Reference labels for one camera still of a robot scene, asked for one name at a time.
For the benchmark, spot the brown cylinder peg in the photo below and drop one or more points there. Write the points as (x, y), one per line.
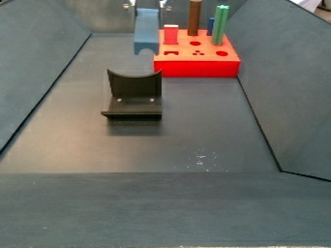
(193, 17)

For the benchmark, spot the red shape sorter base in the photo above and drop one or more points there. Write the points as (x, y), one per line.
(195, 58)

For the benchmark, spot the black curved fixture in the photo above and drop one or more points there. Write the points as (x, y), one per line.
(135, 96)

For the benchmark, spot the green star peg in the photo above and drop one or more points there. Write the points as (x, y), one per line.
(220, 24)

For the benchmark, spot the red rectangular block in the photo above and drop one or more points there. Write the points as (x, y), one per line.
(171, 31)

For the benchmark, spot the dark blue rounded peg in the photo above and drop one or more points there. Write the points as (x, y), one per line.
(209, 27)

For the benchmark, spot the blue arch block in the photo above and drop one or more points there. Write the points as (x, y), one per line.
(147, 30)

